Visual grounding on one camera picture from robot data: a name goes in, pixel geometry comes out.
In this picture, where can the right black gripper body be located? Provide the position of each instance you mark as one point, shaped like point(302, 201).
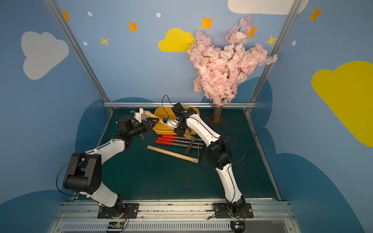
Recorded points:
point(179, 129)

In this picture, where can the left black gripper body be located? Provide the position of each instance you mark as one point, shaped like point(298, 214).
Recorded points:
point(147, 124)

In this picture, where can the wooden handle hoe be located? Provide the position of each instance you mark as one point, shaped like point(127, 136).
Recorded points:
point(173, 154)
point(177, 129)

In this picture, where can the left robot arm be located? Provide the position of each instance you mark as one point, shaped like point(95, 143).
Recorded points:
point(84, 173)

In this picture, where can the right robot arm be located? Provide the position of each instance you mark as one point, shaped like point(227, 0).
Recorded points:
point(218, 154)

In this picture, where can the yellow plastic storage box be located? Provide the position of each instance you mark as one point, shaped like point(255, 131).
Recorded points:
point(162, 129)

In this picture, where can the pink blossom artificial tree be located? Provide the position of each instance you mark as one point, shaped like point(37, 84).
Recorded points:
point(220, 70)

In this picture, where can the middle red handle tool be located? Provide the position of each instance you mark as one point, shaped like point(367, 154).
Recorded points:
point(174, 140)

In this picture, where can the red handle tool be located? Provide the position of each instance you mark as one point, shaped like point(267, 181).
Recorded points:
point(185, 145)
point(179, 138)
point(174, 140)

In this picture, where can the top red handle tool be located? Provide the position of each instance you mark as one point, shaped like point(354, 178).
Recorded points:
point(179, 138)

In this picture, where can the bottom red handle tool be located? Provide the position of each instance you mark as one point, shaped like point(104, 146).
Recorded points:
point(185, 145)

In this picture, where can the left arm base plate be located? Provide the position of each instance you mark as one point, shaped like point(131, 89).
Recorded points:
point(125, 210)

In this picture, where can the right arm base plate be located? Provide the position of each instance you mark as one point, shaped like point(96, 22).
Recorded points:
point(221, 210)

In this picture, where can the aluminium front rail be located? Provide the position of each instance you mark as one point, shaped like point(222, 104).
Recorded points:
point(178, 216)

